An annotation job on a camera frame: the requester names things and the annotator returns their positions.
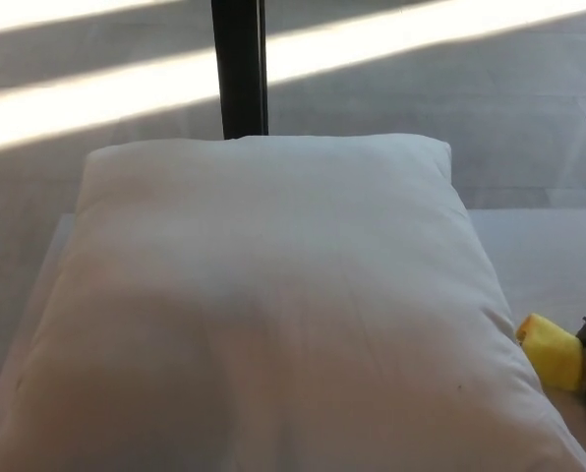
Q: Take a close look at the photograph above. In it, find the white pillow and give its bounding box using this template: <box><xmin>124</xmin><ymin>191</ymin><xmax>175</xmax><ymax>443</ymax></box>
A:
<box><xmin>0</xmin><ymin>134</ymin><xmax>586</xmax><ymax>472</ymax></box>

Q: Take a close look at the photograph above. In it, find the black vertical post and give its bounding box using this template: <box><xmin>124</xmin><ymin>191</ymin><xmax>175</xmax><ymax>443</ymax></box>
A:
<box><xmin>210</xmin><ymin>0</ymin><xmax>270</xmax><ymax>140</ymax></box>

